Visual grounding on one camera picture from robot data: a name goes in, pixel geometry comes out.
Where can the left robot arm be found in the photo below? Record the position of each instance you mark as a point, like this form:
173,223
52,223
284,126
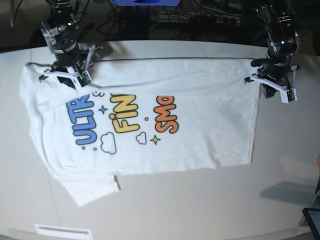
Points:
283,40

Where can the tablet with dark frame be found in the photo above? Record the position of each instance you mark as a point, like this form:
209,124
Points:
312,217

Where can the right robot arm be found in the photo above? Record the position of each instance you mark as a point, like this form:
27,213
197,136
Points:
59,30

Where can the white paper label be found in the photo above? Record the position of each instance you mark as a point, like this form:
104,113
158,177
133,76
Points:
63,232

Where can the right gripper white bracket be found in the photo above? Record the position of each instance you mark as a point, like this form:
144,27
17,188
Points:
73,68

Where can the black power strip red light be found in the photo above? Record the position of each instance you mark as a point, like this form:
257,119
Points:
177,17

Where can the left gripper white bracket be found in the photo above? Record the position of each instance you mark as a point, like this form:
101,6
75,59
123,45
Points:
276,78

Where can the white printed T-shirt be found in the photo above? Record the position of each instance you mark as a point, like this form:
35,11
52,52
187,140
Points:
141,117

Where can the blue box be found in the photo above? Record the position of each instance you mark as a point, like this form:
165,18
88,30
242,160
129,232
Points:
170,3

